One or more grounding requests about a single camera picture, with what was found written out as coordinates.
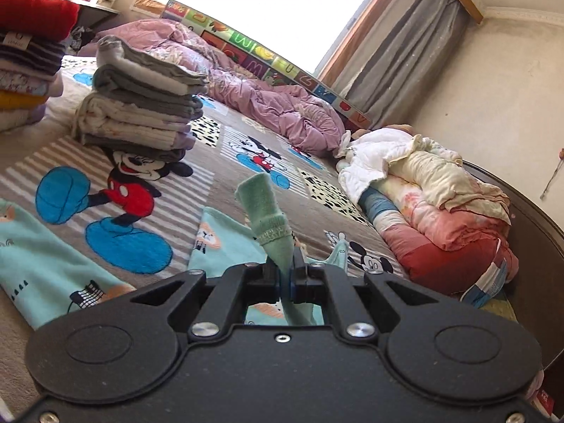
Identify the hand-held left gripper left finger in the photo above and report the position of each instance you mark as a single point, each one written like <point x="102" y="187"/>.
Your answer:
<point x="271" y="284"/>

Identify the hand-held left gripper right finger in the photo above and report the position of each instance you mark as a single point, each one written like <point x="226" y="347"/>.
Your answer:
<point x="302" y="286"/>

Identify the stack of folded grey clothes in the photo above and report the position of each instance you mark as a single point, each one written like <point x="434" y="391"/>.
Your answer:
<point x="141" y="97"/>

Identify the stack of folded colourful clothes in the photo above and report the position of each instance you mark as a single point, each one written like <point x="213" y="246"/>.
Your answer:
<point x="31" y="53"/>

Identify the cartoon mouse printed blanket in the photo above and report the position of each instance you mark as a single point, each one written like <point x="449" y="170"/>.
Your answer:
<point x="189" y="194"/>

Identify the pink and red rolled quilt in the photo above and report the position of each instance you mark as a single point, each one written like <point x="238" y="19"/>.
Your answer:
<point x="440" y="246"/>

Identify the white padded blanket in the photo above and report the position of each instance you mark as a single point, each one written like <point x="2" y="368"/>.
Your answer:
<point x="374" y="158"/>

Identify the purple quilt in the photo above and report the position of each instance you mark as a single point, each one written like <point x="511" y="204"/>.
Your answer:
<point x="282" y="105"/>

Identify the cream quilt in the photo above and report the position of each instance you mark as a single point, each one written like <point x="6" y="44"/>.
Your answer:
<point x="445" y="176"/>

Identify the colourful alphabet play mat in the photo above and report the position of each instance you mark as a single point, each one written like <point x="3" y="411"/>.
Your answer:
<point x="246" y="39"/>

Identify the grey curtain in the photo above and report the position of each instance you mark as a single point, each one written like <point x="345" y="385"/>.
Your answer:
<point x="396" y="39"/>

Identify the red box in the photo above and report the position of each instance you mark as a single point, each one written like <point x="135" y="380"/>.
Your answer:
<point x="545" y="400"/>

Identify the dark wooden bed frame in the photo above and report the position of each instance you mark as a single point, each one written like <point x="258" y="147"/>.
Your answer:
<point x="537" y="246"/>

